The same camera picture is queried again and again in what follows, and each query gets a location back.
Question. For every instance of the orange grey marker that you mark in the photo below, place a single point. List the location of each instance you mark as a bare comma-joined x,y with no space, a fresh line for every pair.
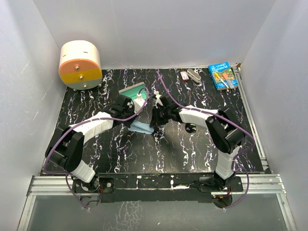
226,77

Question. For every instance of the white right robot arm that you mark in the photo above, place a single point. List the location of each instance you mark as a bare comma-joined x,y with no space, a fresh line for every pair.
226,137

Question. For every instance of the small red white box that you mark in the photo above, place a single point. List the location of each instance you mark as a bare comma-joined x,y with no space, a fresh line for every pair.
184,76

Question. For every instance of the round mini drawer cabinet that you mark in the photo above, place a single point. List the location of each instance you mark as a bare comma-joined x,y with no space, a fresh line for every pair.
80,65

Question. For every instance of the light blue cleaning cloth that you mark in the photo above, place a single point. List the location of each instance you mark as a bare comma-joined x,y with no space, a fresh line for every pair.
140,127

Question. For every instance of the grey glasses case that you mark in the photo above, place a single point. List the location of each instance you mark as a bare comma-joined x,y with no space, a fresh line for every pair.
134,90

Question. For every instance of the blue paperback book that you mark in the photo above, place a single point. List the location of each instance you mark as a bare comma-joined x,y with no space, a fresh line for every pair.
220,69

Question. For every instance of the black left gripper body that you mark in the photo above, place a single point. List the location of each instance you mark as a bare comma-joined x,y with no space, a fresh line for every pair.
131,110

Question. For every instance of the black sunglasses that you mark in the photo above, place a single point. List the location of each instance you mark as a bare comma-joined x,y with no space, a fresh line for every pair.
189,127

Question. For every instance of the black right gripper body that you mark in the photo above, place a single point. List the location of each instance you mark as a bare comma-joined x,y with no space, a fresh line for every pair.
161,115

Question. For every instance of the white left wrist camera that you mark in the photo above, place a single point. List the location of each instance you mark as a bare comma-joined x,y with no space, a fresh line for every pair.
138,103

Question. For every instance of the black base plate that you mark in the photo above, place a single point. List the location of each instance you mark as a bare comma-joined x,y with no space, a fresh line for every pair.
158,187

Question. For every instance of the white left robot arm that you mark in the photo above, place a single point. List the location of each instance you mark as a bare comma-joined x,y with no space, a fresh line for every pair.
66,146

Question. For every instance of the yellow white marker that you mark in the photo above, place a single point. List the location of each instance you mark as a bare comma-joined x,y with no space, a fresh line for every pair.
217,75

